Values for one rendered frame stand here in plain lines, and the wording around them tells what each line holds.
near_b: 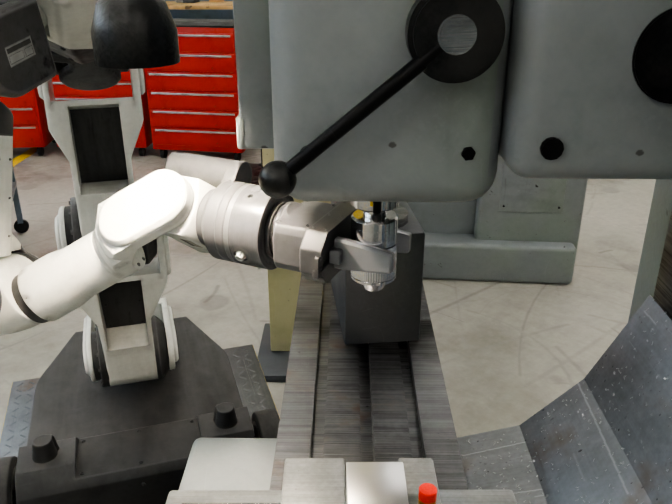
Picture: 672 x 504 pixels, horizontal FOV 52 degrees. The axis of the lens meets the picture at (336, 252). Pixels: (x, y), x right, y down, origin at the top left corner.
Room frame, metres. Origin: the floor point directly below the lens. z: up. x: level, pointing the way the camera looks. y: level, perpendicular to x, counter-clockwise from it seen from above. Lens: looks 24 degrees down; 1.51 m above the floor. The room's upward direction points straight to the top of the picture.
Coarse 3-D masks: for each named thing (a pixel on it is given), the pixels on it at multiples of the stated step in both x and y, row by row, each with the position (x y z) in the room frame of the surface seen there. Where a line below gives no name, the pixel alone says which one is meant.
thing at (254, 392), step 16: (240, 352) 1.77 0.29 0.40; (240, 368) 1.68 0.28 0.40; (256, 368) 1.68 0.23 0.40; (16, 384) 1.61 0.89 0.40; (32, 384) 1.61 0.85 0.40; (240, 384) 1.61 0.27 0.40; (256, 384) 1.61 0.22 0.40; (16, 400) 1.53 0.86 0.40; (32, 400) 1.53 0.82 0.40; (256, 400) 1.53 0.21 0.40; (272, 400) 1.53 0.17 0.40; (16, 416) 1.46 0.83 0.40; (16, 432) 1.40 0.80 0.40; (0, 448) 1.34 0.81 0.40; (16, 448) 1.34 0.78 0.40
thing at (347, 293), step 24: (408, 216) 1.01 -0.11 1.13; (408, 264) 0.94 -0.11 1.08; (336, 288) 1.05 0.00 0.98; (360, 288) 0.93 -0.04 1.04; (384, 288) 0.94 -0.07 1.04; (408, 288) 0.94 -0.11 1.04; (360, 312) 0.93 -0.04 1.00; (384, 312) 0.94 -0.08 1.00; (408, 312) 0.94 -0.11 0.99; (360, 336) 0.93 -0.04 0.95; (384, 336) 0.94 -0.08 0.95; (408, 336) 0.94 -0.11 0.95
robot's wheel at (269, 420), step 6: (252, 414) 1.25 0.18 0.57; (258, 414) 1.21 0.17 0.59; (264, 414) 1.21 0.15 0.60; (270, 414) 1.21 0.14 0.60; (276, 414) 1.21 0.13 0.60; (252, 420) 1.25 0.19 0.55; (258, 420) 1.19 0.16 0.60; (264, 420) 1.19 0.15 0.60; (270, 420) 1.19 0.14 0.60; (276, 420) 1.19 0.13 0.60; (258, 426) 1.18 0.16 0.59; (264, 426) 1.17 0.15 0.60; (270, 426) 1.17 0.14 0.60; (276, 426) 1.17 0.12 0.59; (258, 432) 1.17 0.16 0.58; (264, 432) 1.16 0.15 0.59; (270, 432) 1.16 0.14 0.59; (276, 432) 1.16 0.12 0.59
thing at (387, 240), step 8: (352, 232) 0.63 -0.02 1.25; (360, 232) 0.62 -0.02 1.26; (368, 232) 0.62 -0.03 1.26; (384, 232) 0.62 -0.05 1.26; (392, 232) 0.63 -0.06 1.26; (360, 240) 0.62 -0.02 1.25; (368, 240) 0.62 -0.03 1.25; (376, 240) 0.62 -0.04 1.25; (384, 240) 0.62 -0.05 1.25; (392, 240) 0.63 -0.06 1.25; (384, 248) 0.62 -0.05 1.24; (392, 248) 0.63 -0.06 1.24; (352, 272) 0.63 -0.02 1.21; (360, 272) 0.62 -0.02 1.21; (368, 272) 0.62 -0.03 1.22; (392, 272) 0.63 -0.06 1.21; (360, 280) 0.62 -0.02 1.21; (368, 280) 0.62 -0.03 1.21; (376, 280) 0.62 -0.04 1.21; (384, 280) 0.62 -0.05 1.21; (392, 280) 0.63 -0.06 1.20
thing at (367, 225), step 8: (352, 216) 0.64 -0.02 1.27; (360, 216) 0.64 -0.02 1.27; (384, 216) 0.64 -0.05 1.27; (392, 216) 0.64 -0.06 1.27; (352, 224) 0.63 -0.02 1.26; (360, 224) 0.62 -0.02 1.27; (368, 224) 0.62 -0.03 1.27; (376, 224) 0.62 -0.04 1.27; (384, 224) 0.62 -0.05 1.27; (392, 224) 0.63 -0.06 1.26; (376, 232) 0.62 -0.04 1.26
